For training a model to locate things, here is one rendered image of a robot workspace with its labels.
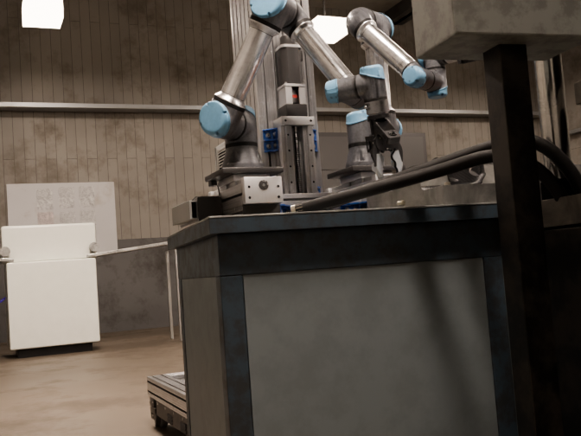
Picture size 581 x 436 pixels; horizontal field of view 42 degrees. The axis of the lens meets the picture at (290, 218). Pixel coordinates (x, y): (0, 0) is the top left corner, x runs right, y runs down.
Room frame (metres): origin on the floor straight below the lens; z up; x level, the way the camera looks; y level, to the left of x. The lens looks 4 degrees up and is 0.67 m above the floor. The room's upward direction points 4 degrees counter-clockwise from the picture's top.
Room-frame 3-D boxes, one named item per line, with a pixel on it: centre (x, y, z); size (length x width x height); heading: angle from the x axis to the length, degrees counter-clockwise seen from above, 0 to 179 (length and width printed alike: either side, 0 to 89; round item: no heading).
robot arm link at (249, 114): (2.67, 0.16, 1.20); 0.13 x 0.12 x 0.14; 156
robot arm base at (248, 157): (2.68, 0.16, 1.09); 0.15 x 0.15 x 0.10
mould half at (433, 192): (2.17, -0.44, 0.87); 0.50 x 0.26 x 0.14; 17
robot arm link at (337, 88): (2.39, -0.21, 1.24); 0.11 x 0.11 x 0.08; 66
